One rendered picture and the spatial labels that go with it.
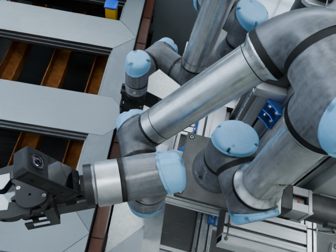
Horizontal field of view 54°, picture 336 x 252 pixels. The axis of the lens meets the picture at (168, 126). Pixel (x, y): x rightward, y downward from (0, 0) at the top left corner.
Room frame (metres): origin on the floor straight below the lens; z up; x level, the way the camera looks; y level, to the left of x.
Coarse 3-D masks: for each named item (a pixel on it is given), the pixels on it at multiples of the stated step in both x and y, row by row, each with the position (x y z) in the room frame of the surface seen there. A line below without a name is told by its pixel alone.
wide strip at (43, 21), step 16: (0, 0) 1.14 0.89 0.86; (0, 16) 1.04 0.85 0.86; (16, 16) 1.06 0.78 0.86; (32, 16) 1.08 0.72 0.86; (48, 16) 1.11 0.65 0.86; (64, 16) 1.13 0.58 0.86; (80, 16) 1.15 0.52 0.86; (96, 16) 1.18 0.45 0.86; (32, 32) 0.99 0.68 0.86; (48, 32) 1.01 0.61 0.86; (64, 32) 1.03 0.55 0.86; (80, 32) 1.05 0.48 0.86; (96, 32) 1.08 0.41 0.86; (112, 32) 1.10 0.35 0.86; (128, 32) 1.12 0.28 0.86
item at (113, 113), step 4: (112, 100) 0.73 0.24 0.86; (112, 104) 0.71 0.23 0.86; (116, 104) 0.72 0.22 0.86; (112, 108) 0.70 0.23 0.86; (116, 108) 0.70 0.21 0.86; (108, 112) 0.67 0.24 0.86; (112, 112) 0.68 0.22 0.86; (116, 112) 0.68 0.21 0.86; (108, 116) 0.66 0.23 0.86; (112, 116) 0.66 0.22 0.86; (116, 116) 0.66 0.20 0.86; (108, 120) 0.64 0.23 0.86; (112, 120) 0.64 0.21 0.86; (108, 124) 0.62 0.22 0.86; (112, 124) 0.62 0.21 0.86; (104, 128) 0.60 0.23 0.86; (108, 128) 0.60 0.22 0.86; (112, 128) 0.61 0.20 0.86; (104, 132) 0.58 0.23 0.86
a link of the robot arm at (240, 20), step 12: (240, 0) 0.97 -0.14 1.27; (252, 0) 0.99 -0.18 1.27; (240, 12) 0.91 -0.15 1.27; (252, 12) 0.93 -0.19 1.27; (264, 12) 0.95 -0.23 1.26; (228, 24) 0.92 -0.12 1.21; (240, 24) 0.89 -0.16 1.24; (252, 24) 0.89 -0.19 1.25; (228, 36) 0.92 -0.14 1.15; (240, 36) 0.89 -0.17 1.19
